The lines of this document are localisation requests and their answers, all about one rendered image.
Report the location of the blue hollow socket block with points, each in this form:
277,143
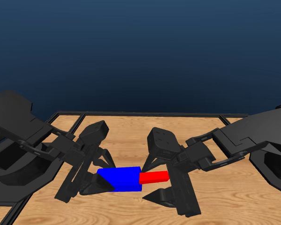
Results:
124,178

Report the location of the black table frame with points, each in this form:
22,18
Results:
154,113

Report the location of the thin red peg bar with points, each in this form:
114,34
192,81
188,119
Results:
154,177

